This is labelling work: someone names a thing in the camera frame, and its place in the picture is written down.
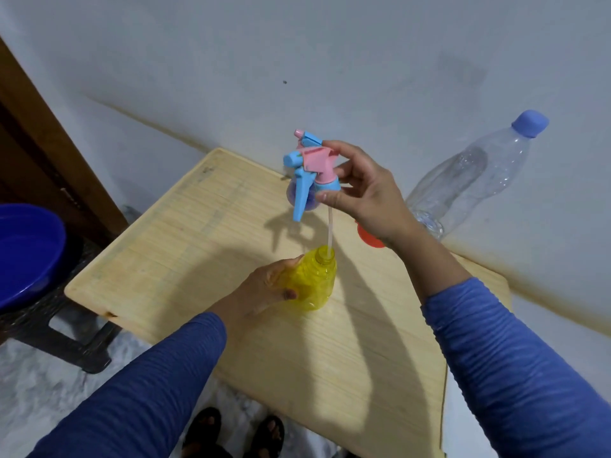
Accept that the person's left hand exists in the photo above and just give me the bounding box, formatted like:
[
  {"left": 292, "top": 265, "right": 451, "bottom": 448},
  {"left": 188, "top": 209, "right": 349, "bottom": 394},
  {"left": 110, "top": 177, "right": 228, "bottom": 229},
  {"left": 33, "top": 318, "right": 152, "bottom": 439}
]
[{"left": 209, "top": 254, "right": 306, "bottom": 328}]

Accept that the orange plastic funnel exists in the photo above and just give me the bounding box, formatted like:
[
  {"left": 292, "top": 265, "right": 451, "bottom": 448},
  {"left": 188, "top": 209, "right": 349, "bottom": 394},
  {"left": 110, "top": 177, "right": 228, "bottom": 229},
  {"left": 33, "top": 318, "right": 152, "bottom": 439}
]
[{"left": 356, "top": 221, "right": 386, "bottom": 249}]

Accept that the yellow spray bottle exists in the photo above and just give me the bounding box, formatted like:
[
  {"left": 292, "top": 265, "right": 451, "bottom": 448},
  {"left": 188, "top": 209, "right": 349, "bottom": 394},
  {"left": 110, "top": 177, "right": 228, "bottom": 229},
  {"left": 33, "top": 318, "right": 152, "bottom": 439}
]
[{"left": 279, "top": 246, "right": 338, "bottom": 312}]

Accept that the person's right forearm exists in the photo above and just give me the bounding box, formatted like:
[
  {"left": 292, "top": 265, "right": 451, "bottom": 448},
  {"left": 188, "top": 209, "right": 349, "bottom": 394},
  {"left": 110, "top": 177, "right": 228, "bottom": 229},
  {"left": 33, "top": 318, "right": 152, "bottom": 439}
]
[{"left": 384, "top": 223, "right": 611, "bottom": 458}]

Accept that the person's black sandal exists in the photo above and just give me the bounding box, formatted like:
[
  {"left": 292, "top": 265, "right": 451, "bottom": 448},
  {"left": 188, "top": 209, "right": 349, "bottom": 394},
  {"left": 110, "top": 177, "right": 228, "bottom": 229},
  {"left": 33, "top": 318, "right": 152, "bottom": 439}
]
[
  {"left": 250, "top": 414, "right": 286, "bottom": 458},
  {"left": 181, "top": 406, "right": 223, "bottom": 458}
]

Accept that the blue bottle cap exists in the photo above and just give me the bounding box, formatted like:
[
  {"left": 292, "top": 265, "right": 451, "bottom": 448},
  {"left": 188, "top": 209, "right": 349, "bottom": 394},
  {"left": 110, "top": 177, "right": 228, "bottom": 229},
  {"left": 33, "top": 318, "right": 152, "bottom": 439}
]
[{"left": 511, "top": 109, "right": 550, "bottom": 139}]

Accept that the black plastic stool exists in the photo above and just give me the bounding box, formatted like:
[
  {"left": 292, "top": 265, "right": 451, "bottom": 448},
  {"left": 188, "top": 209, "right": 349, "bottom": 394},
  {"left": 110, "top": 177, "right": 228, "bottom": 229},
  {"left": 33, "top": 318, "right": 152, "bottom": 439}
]
[{"left": 0, "top": 233, "right": 123, "bottom": 375}]

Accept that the person's right hand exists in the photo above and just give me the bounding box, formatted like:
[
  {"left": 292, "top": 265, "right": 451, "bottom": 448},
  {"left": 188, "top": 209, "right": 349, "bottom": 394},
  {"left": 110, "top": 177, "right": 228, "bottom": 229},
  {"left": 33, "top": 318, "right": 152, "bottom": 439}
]
[{"left": 314, "top": 140, "right": 421, "bottom": 249}]

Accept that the brown wooden door frame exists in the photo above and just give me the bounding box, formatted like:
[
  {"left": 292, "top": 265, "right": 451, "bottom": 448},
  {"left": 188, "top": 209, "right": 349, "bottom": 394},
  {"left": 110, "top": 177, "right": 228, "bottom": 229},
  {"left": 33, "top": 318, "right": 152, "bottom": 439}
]
[{"left": 0, "top": 35, "right": 129, "bottom": 244}]

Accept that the person's right black sandal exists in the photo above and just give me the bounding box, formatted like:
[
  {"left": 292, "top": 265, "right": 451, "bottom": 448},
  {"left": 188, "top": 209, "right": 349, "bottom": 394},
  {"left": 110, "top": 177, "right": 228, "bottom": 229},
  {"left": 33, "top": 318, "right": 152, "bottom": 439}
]
[{"left": 250, "top": 414, "right": 286, "bottom": 458}]

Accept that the clear plastic water bottle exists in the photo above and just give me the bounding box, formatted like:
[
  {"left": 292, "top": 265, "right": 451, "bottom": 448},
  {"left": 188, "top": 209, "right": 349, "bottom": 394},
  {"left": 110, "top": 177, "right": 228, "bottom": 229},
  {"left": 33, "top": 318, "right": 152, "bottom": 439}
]
[{"left": 404, "top": 126, "right": 531, "bottom": 242}]

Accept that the blue plastic basin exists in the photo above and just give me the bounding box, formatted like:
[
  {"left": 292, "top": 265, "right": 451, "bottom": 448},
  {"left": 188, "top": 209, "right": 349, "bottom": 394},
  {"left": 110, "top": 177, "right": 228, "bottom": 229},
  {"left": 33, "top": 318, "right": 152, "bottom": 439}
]
[{"left": 0, "top": 203, "right": 67, "bottom": 310}]

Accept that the person's left forearm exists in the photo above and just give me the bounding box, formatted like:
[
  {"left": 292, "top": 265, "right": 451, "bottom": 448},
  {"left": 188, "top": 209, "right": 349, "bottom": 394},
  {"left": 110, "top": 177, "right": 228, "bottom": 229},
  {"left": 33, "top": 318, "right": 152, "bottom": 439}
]
[{"left": 26, "top": 300, "right": 230, "bottom": 458}]

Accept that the person's left black sandal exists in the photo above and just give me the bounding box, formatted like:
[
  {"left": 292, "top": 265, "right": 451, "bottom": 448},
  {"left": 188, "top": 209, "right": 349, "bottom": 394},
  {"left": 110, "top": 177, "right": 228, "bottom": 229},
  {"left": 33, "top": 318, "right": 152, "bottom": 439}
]
[{"left": 181, "top": 406, "right": 223, "bottom": 458}]

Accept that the purple spray bottle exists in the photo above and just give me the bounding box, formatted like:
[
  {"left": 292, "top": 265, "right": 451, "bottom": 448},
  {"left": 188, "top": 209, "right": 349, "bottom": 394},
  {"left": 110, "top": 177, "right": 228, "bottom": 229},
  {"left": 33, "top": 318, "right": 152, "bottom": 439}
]
[{"left": 286, "top": 178, "right": 319, "bottom": 211}]

